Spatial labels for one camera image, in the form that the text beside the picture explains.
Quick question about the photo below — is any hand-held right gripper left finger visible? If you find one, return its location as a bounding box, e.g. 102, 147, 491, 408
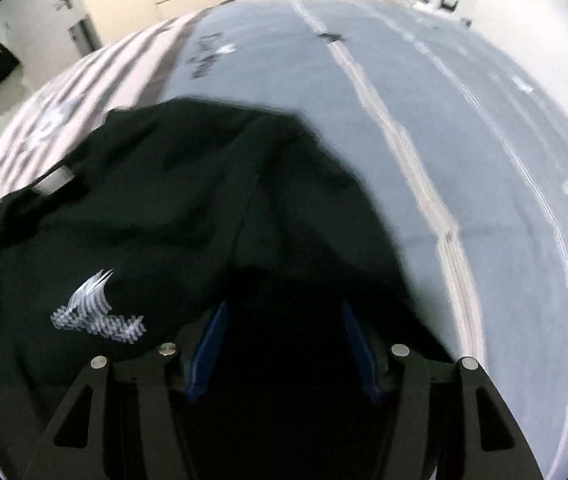
24, 301, 230, 480

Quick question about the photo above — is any striped and blue bed sheet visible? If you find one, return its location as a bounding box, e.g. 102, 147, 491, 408
0, 0, 568, 480

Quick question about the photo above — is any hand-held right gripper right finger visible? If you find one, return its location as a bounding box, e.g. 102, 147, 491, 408
342, 300, 545, 480

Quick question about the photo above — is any grey suitcase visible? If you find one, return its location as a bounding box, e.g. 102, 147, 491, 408
67, 17, 97, 56

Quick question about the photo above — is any black printed t-shirt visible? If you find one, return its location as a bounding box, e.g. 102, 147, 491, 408
0, 97, 457, 480

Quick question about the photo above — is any white door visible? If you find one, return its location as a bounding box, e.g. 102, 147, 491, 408
11, 0, 102, 61

